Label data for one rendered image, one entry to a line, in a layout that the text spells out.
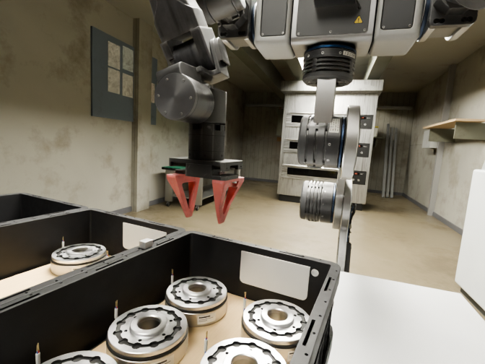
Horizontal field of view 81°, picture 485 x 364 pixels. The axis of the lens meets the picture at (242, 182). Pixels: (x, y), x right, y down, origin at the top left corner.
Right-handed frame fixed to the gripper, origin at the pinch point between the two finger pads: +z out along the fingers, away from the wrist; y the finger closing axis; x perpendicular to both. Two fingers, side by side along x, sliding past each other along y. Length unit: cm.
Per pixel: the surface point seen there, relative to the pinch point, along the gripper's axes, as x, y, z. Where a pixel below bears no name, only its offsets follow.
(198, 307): -4.7, 2.4, 13.0
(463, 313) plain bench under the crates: 53, 49, 31
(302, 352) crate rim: -14.6, 20.5, 6.1
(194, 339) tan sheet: -7.4, 3.8, 16.1
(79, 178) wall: 175, -298, 40
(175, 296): -3.9, -2.5, 13.1
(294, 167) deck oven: 519, -133, 34
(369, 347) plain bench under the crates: 23.9, 26.6, 29.8
